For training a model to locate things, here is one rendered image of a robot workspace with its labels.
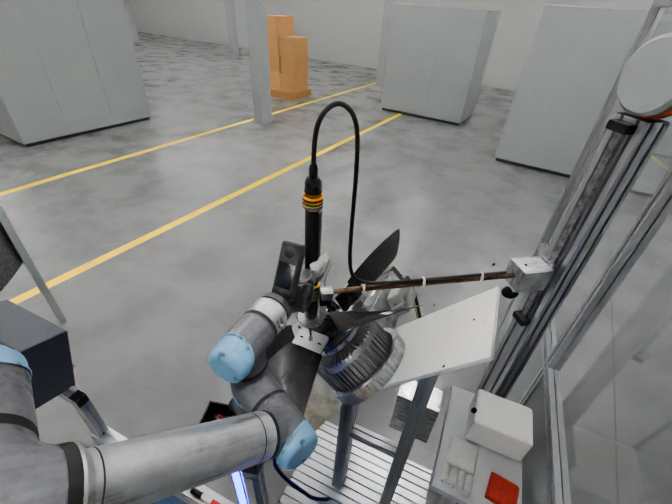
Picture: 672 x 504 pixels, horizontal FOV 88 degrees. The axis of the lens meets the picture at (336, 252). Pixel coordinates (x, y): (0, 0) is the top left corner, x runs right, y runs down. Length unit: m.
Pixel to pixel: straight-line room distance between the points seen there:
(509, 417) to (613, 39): 5.24
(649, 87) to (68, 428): 2.74
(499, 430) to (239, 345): 0.87
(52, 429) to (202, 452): 2.11
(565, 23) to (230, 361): 5.77
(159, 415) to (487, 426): 1.78
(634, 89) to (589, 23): 4.96
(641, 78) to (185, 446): 1.06
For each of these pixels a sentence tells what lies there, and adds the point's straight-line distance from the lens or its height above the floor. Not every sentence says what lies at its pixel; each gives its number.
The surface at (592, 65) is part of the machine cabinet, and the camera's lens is 6.00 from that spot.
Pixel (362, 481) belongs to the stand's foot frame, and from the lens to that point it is 2.04.
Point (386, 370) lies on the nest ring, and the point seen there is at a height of 1.15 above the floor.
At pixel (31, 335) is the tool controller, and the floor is 1.24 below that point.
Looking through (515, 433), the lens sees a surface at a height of 0.97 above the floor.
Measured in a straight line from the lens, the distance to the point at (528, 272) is 1.08.
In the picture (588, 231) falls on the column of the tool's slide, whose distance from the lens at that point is 1.09.
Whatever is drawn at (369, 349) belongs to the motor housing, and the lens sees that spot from 1.04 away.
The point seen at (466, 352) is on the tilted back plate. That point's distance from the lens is 0.92.
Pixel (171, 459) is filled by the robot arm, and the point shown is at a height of 1.52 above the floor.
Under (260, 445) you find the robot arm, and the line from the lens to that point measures 0.61.
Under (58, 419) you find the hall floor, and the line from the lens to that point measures 2.65.
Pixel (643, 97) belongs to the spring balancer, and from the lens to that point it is 1.02.
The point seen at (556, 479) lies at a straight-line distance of 1.22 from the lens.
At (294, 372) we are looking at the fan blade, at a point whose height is 1.18.
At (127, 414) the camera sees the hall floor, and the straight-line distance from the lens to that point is 2.49.
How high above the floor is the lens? 1.97
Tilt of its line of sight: 36 degrees down
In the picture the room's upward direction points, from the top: 4 degrees clockwise
